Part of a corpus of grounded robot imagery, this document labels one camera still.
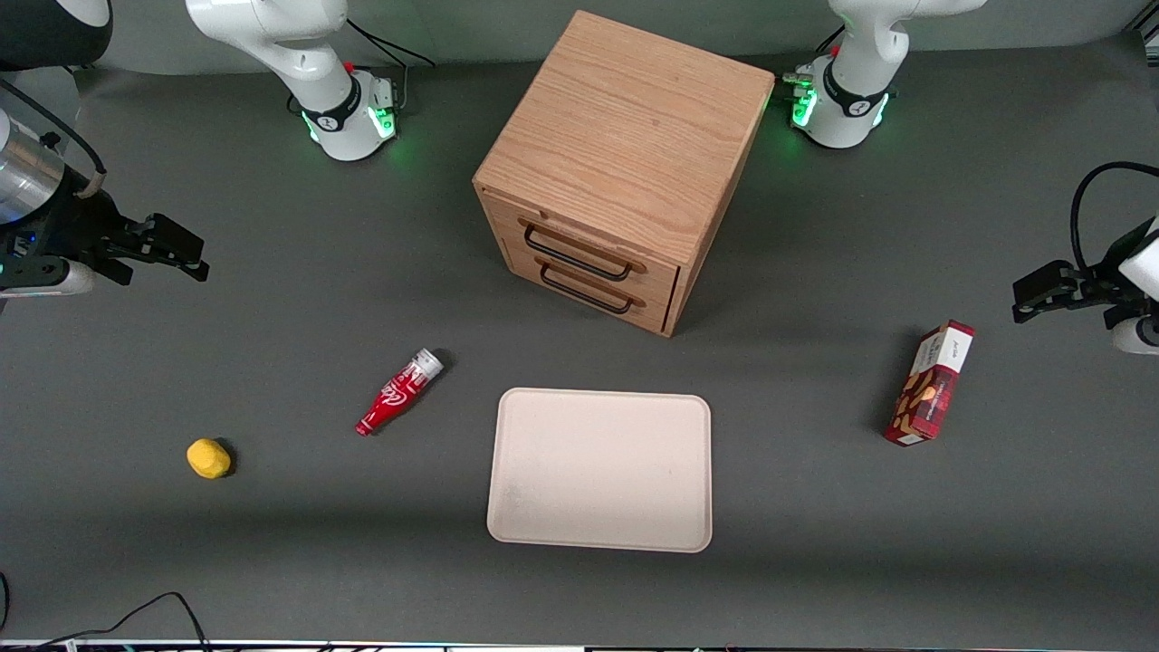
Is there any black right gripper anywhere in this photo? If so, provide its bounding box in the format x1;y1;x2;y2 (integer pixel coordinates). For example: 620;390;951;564
0;192;211;289

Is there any yellow lemon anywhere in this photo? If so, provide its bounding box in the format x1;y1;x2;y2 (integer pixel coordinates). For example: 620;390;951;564
187;438;233;479

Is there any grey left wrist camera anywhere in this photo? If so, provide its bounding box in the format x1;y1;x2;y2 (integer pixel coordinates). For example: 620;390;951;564
1112;315;1159;356

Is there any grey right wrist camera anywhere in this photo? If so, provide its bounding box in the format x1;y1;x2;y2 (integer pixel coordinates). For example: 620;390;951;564
0;258;94;300

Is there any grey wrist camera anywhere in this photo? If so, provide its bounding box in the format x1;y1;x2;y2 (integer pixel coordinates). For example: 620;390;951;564
1112;315;1159;356
0;258;94;300

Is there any wooden drawer front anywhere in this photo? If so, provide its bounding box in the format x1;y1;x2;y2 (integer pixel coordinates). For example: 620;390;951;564
505;249;678;336

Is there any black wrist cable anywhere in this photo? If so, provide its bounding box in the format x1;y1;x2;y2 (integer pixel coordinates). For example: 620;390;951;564
0;80;106;198
1070;161;1159;273

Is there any red cookie box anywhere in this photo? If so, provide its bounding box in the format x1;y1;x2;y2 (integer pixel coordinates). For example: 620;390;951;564
884;320;976;446

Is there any black metal drawer handle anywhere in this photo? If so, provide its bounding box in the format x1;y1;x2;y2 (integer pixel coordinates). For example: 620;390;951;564
523;224;635;281
541;263;635;316

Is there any red cola bottle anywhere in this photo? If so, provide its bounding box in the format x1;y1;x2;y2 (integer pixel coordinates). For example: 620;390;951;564
355;349;445;437

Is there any cream rectangular tray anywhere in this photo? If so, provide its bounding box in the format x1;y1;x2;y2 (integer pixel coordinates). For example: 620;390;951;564
486;388;714;553

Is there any wooden drawer cabinet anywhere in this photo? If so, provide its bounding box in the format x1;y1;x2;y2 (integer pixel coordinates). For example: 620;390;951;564
473;11;777;338

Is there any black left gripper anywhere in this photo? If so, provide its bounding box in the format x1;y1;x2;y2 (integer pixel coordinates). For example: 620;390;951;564
1012;226;1159;325

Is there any black table edge cable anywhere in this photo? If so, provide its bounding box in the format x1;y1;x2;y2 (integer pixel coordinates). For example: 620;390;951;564
0;592;214;652

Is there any wooden box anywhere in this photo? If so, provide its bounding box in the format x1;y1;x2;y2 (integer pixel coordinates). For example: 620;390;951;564
480;188;682;304

